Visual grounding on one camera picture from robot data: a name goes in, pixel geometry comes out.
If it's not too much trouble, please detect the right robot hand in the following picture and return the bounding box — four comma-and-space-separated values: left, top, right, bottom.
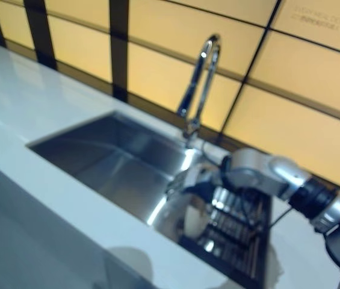
166, 164, 228, 206

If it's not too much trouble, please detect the cream round plate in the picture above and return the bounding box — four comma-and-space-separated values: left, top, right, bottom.
184, 204, 209, 239

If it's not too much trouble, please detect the black dish drying rack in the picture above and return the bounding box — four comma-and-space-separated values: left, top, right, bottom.
178, 186, 275, 289

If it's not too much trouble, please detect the stainless steel kitchen sink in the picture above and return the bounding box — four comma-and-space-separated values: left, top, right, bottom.
26, 110, 275, 289

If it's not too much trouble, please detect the chrome gooseneck faucet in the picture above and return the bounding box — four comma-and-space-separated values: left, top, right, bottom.
176, 34, 221, 149

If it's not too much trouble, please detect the wide white cabinet door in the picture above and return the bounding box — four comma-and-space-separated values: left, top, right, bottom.
0, 156, 148, 289

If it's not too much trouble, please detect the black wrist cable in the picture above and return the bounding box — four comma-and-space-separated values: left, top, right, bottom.
202, 143, 291, 233

